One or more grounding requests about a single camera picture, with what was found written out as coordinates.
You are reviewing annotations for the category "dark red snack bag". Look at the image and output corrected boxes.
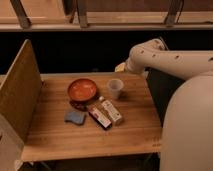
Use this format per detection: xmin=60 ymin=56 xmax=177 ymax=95
xmin=69 ymin=100 xmax=87 ymax=112

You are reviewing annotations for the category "clear plastic cup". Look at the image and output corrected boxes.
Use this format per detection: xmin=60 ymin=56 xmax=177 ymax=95
xmin=107 ymin=79 xmax=124 ymax=99

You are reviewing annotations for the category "orange ceramic bowl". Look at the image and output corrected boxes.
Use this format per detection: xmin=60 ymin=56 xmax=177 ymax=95
xmin=68 ymin=78 xmax=97 ymax=102

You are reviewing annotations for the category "wooden side panel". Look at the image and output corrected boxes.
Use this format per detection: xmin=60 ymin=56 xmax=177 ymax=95
xmin=0 ymin=39 xmax=42 ymax=142

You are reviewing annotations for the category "wooden shelf with brackets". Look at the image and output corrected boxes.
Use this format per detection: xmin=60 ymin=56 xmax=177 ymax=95
xmin=0 ymin=0 xmax=213 ymax=31

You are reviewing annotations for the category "red white snack box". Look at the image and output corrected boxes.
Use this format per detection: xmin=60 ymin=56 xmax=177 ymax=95
xmin=88 ymin=107 xmax=112 ymax=130

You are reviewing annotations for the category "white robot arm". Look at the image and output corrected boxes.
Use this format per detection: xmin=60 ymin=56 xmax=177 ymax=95
xmin=123 ymin=38 xmax=213 ymax=171

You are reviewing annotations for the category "blue sponge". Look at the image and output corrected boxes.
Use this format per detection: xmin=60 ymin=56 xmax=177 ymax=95
xmin=64 ymin=111 xmax=86 ymax=125

